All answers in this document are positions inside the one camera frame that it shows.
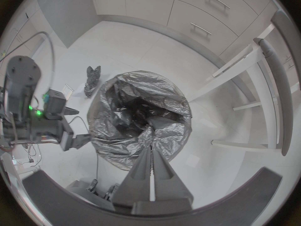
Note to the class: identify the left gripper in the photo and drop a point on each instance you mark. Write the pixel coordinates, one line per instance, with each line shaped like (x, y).
(47, 131)

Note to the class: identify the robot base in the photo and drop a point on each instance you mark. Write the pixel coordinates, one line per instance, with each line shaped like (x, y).
(80, 189)

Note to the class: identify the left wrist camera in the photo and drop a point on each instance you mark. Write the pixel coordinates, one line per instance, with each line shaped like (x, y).
(55, 102)

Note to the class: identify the clear wrapper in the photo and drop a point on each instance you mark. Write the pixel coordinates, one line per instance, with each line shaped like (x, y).
(68, 89)

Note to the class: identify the beige chest of drawers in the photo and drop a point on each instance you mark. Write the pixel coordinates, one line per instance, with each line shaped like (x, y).
(199, 8)

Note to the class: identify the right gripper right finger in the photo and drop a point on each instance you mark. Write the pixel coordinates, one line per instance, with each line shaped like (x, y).
(167, 185)

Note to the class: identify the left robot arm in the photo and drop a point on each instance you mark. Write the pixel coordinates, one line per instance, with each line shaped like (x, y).
(21, 79)

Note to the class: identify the white chair grey seat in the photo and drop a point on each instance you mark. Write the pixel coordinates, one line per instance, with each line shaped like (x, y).
(279, 90)

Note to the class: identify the black plastic bag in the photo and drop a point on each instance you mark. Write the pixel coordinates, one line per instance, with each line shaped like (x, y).
(122, 131)

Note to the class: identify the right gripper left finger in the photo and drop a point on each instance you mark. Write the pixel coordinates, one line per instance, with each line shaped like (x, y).
(136, 185)

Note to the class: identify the crumpled black plastic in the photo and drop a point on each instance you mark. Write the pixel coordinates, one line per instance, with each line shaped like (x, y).
(91, 79)

